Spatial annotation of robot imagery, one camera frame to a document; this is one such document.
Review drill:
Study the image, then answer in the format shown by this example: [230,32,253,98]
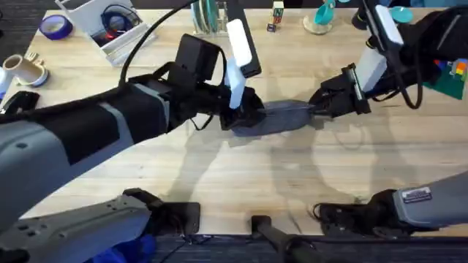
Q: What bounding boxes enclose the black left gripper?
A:
[160,34,267,132]

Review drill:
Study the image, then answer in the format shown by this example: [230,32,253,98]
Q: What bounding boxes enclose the black left wrist plate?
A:
[225,0,263,78]

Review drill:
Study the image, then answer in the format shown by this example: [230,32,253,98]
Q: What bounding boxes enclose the teal cup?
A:
[313,0,336,26]

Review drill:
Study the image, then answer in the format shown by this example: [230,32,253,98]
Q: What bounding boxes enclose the stack of toy blocks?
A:
[266,1,285,33]

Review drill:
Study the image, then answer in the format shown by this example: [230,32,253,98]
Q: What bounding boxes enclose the teal plate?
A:
[199,0,220,34]

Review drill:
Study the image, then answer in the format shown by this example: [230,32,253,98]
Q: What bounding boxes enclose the teal bowl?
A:
[388,6,415,25]

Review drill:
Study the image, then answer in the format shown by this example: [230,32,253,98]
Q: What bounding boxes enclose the green board with toy blocks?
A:
[422,58,468,101]

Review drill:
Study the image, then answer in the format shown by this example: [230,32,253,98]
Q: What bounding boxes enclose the blue cloth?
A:
[89,233,158,263]

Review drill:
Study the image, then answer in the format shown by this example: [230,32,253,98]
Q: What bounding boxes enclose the purple tape roll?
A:
[38,14,74,41]

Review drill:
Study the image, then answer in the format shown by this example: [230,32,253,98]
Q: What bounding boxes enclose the beige cardboard tape roll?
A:
[1,53,50,88]

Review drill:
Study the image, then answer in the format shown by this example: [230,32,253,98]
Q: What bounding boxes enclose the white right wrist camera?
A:
[355,46,388,93]

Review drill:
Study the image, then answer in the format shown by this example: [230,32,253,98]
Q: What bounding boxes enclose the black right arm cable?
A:
[387,47,426,110]

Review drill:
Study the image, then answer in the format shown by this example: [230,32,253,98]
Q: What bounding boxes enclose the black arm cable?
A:
[118,0,200,88]
[387,47,426,110]

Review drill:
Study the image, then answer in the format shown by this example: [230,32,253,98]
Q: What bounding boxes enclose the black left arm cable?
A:
[118,0,200,88]

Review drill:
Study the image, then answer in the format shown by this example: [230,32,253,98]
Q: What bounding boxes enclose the black stand post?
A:
[250,214,332,263]

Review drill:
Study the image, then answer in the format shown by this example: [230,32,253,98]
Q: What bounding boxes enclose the white box with cables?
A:
[54,0,158,67]

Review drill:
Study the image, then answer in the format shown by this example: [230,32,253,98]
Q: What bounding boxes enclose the black rail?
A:
[153,234,468,263]

